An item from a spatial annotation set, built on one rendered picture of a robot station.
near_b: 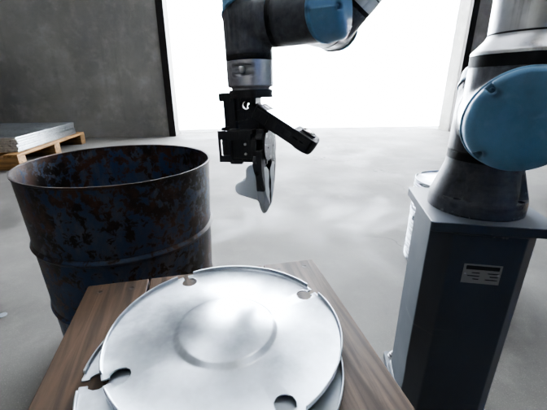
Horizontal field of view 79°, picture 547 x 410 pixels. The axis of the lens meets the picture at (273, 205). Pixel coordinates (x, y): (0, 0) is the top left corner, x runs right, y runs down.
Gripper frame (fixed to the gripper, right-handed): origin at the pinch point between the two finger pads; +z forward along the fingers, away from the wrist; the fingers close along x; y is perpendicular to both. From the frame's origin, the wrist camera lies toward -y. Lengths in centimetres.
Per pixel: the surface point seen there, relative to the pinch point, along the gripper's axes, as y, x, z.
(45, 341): 64, 1, 41
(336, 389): -14.8, 27.1, 10.7
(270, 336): -6.5, 22.9, 8.9
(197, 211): 19.3, -8.5, 5.2
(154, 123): 235, -311, 7
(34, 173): 59, -5, -4
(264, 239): 25, -73, 41
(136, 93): 249, -303, -27
